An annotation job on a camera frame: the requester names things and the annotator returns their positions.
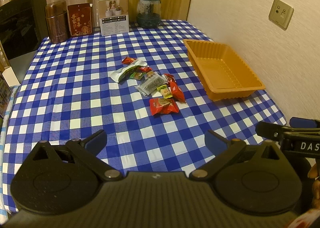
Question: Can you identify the large red snack packet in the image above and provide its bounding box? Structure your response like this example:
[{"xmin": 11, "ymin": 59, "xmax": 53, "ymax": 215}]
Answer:
[{"xmin": 149, "ymin": 98, "xmax": 180, "ymax": 116}]

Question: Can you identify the yellow green candy packet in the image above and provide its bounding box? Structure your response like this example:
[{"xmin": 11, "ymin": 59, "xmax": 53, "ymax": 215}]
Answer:
[{"xmin": 157, "ymin": 84, "xmax": 173, "ymax": 99}]

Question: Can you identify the white green snack pouch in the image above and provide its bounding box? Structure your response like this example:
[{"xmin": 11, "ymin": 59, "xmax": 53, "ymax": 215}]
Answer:
[{"xmin": 110, "ymin": 59, "xmax": 147, "ymax": 83}]

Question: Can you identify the clear grey seed packet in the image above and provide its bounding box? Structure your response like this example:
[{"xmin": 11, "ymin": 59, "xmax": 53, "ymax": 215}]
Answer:
[{"xmin": 135, "ymin": 72, "xmax": 167, "ymax": 97}]

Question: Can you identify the small red candy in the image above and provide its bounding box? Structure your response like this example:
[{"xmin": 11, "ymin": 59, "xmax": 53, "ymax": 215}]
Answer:
[{"xmin": 138, "ymin": 66, "xmax": 152, "ymax": 73}]

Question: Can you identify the clear brown cube candy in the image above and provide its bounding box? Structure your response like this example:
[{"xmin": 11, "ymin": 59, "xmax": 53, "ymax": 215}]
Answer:
[{"xmin": 144, "ymin": 71, "xmax": 155, "ymax": 79}]

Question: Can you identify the dark red candy packet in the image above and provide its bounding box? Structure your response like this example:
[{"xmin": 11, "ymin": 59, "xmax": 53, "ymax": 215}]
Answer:
[{"xmin": 163, "ymin": 73, "xmax": 176, "ymax": 87}]

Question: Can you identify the person right hand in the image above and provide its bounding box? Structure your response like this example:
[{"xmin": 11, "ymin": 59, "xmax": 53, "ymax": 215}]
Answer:
[{"xmin": 308, "ymin": 164, "xmax": 320, "ymax": 209}]

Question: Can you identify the orange plastic tray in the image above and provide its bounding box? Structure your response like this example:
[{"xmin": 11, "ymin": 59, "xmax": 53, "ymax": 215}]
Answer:
[{"xmin": 183, "ymin": 39, "xmax": 265, "ymax": 101}]

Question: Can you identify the blue white checkered tablecloth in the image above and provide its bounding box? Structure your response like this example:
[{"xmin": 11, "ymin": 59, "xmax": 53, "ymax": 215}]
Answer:
[{"xmin": 1, "ymin": 20, "xmax": 286, "ymax": 213}]

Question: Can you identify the brown cylindrical tin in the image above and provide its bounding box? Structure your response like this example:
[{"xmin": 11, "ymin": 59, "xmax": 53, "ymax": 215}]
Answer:
[{"xmin": 45, "ymin": 0, "xmax": 69, "ymax": 44}]

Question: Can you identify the red gold gift box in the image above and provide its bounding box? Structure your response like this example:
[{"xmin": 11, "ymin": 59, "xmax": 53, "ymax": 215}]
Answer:
[{"xmin": 67, "ymin": 3, "xmax": 93, "ymax": 37}]

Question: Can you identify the black laptop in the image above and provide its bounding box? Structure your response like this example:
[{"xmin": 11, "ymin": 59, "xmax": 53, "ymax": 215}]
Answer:
[{"xmin": 1, "ymin": 0, "xmax": 48, "ymax": 82}]

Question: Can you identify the white product box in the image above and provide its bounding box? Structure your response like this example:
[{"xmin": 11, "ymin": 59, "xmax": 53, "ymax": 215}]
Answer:
[{"xmin": 97, "ymin": 0, "xmax": 129, "ymax": 36}]

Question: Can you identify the green glass jar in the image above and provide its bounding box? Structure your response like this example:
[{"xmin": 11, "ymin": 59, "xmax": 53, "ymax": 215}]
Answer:
[{"xmin": 136, "ymin": 0, "xmax": 161, "ymax": 29}]

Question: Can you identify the network wall outlet plate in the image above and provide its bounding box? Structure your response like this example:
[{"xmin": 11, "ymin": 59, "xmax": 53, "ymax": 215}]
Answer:
[{"xmin": 268, "ymin": 0, "xmax": 294, "ymax": 30}]

